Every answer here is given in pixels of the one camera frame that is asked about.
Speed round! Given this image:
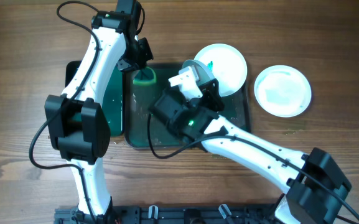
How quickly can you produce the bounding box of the green yellow sponge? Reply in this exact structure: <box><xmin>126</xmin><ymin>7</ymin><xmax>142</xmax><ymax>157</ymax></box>
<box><xmin>133</xmin><ymin>67</ymin><xmax>157</xmax><ymax>86</ymax></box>

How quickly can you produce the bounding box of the white plate tray corner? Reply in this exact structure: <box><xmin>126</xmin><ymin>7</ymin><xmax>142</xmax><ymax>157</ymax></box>
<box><xmin>194</xmin><ymin>44</ymin><xmax>248</xmax><ymax>97</ymax></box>

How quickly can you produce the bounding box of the white plate tray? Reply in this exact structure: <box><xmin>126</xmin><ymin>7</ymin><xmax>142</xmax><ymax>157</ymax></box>
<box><xmin>254</xmin><ymin>65</ymin><xmax>312</xmax><ymax>118</ymax></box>
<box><xmin>182</xmin><ymin>60</ymin><xmax>215</xmax><ymax>87</ymax></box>

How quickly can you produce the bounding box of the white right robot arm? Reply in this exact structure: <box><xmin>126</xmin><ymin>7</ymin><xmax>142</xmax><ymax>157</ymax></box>
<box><xmin>149</xmin><ymin>79</ymin><xmax>352</xmax><ymax>223</ymax></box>

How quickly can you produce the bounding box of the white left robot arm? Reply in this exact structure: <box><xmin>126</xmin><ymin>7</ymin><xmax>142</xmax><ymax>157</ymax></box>
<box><xmin>45</xmin><ymin>8</ymin><xmax>152</xmax><ymax>223</ymax></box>

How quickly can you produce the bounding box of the grey serving tray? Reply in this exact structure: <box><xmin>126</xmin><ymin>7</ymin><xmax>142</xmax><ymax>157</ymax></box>
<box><xmin>124</xmin><ymin>63</ymin><xmax>251</xmax><ymax>150</ymax></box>

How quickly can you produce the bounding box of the black tray with green water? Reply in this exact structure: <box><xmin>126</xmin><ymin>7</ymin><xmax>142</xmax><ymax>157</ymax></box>
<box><xmin>65</xmin><ymin>60</ymin><xmax>124</xmax><ymax>138</ymax></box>

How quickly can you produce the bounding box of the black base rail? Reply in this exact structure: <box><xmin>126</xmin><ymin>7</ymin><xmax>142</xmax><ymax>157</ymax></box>
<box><xmin>54</xmin><ymin>203</ymin><xmax>332</xmax><ymax>224</ymax></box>

